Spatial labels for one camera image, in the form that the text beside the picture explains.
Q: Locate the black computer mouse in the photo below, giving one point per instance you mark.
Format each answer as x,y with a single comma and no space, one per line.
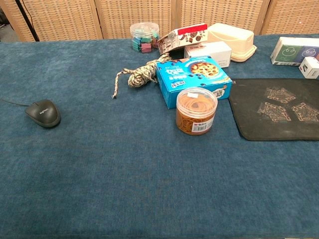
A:
43,114

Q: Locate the blue cookie box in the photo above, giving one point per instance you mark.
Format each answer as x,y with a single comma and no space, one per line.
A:
179,77

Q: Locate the plain white cardboard box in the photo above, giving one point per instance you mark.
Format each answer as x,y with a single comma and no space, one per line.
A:
209,52

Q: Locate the red white chocolate biscuit box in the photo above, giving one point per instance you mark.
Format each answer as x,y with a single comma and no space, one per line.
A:
184,37

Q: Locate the black printed mouse pad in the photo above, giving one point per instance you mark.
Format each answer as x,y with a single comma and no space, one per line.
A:
274,114

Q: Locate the long white multicolour box pack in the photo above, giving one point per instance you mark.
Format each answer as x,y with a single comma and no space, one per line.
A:
286,52

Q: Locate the white wooden letter cube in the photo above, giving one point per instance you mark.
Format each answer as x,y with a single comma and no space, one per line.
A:
310,67

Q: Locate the clear jar of rubber bands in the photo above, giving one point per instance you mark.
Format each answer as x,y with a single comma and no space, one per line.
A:
195,114

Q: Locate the blue carpet table cover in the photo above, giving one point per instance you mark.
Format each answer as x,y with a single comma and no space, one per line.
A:
124,174

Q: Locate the clear jar of binder clips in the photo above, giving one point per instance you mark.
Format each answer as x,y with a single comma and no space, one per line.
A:
144,37

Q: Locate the beige lidded food container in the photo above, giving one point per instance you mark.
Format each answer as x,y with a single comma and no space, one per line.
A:
231,39

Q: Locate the woven wicker folding screen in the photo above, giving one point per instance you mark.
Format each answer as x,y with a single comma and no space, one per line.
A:
124,17

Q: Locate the black tripod stand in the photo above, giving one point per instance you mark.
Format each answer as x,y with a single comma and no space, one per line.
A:
26,20

